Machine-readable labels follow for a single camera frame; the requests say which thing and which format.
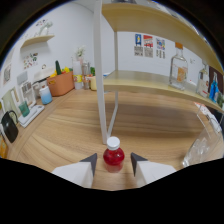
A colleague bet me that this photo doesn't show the red wall poster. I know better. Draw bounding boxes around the red wall poster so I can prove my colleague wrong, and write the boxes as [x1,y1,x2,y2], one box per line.
[143,34,154,58]

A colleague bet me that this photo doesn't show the white wooden two-tier shelf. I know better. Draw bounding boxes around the white wooden two-tier shelf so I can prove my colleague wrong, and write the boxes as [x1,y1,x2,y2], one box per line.
[93,0,224,145]

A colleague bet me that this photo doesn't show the pale yellow cup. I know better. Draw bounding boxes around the pale yellow cup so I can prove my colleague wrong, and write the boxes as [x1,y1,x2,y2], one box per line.
[89,75,98,92]

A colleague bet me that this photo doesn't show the orange storage basket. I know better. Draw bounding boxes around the orange storage basket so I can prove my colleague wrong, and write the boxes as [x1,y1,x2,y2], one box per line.
[46,69,75,98]

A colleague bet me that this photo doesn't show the glass jar with limes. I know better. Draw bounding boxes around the glass jar with limes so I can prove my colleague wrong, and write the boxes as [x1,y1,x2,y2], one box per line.
[216,91,224,108]

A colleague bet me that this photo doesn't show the wooden wall shelf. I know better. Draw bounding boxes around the wooden wall shelf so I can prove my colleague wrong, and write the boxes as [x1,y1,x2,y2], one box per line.
[20,34,55,49]

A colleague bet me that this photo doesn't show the green small cup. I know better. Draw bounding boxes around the green small cup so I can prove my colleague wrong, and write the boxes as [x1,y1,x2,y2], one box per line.
[18,100,31,118]

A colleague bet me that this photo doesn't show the black bag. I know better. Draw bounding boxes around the black bag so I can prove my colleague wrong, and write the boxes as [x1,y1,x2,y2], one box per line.
[0,110,20,144]

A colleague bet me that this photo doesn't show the white plant figurine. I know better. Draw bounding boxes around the white plant figurine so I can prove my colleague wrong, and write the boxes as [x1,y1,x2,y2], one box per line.
[38,20,54,37]

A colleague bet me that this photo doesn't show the red liquid bottle white cap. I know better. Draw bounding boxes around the red liquid bottle white cap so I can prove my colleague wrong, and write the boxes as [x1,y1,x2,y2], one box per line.
[102,136,126,174]

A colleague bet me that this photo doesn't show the white tray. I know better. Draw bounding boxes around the white tray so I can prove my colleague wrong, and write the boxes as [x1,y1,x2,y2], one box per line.
[18,104,45,129]

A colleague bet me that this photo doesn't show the white kettle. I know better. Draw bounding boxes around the white kettle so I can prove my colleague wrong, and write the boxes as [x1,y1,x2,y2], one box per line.
[32,66,56,85]

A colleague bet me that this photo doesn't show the blue yellow wall poster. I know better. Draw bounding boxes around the blue yellow wall poster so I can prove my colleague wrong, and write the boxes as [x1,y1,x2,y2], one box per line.
[134,33,144,57]

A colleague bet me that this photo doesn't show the white picture frame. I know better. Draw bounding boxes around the white picture frame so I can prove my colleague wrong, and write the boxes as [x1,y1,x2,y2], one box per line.
[19,80,37,108]

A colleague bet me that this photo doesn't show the blue white wall poster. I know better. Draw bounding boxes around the blue white wall poster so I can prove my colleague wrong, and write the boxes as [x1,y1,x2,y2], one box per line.
[155,37,167,60]

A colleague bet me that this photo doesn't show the white bottle yellow label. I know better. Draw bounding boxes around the white bottle yellow label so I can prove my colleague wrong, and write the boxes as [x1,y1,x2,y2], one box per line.
[72,59,84,90]

